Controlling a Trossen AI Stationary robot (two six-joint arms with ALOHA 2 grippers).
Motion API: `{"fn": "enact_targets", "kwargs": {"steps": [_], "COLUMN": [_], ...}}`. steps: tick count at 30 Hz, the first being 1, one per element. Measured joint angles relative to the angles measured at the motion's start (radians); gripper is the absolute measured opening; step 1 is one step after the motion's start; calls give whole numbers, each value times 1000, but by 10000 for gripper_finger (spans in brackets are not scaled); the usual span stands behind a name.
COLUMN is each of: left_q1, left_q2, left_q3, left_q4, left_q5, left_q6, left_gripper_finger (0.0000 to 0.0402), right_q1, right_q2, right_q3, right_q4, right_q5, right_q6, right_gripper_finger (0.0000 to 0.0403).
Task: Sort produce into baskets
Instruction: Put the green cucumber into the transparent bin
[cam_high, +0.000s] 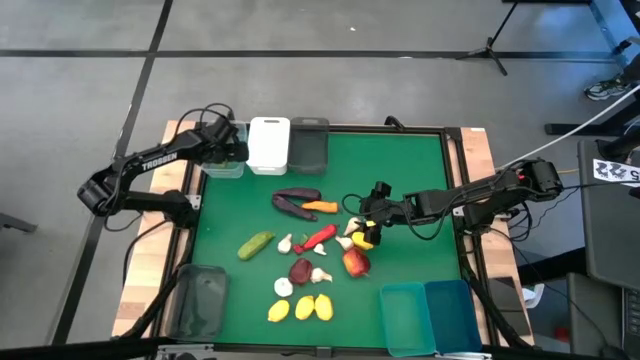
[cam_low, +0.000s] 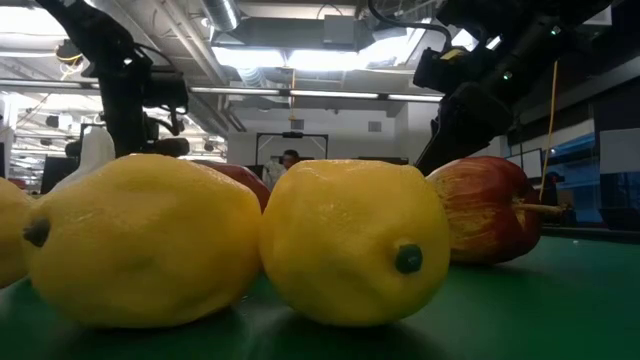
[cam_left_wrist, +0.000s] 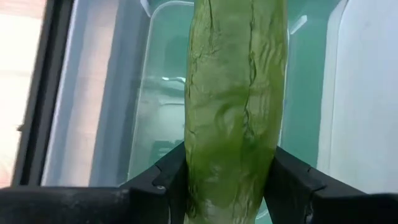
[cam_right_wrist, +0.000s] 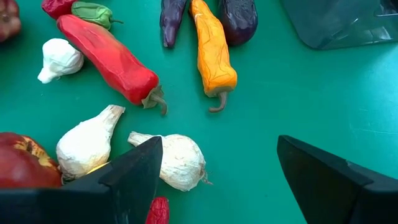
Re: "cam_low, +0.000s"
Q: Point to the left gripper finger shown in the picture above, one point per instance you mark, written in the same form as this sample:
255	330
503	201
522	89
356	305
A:
172	147

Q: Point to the white garlic bulb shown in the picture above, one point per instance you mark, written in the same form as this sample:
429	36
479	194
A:
92	150

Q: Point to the green table mat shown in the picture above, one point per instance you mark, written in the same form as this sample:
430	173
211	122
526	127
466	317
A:
550	310

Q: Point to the person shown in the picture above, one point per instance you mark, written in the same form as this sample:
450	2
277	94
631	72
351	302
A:
290	160

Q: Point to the black monitor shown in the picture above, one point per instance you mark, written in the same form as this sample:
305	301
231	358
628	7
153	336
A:
55	172

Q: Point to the silver spiral ceiling duct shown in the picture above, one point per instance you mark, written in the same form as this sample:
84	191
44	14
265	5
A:
220	12

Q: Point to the black metal frame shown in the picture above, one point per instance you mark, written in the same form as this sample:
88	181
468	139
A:
292	134

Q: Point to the dark red apple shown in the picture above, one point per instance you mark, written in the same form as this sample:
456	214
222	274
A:
245	180

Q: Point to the grey ceiling air unit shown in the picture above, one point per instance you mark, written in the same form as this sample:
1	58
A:
340	31

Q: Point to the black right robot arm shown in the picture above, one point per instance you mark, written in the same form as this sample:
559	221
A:
530	45

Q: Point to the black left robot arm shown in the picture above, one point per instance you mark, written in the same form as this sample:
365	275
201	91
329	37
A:
122	115

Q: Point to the long ceiling light strip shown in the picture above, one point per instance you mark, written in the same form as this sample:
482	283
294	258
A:
330	94

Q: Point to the grey wall vent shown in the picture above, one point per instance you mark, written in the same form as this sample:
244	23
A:
375	126

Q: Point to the white board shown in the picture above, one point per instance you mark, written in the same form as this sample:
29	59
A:
531	162

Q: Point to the yellow lemon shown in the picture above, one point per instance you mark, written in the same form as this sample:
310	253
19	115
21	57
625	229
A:
145	240
345	235
10	230

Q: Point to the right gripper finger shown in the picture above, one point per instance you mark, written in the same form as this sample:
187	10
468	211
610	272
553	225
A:
470	125

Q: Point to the blue partition panel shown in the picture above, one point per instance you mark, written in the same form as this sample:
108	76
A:
580	170

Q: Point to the red yellow striped apple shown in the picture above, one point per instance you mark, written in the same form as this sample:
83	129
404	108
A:
485	210

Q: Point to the black table border frame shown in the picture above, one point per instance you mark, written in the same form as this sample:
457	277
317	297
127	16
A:
590	234

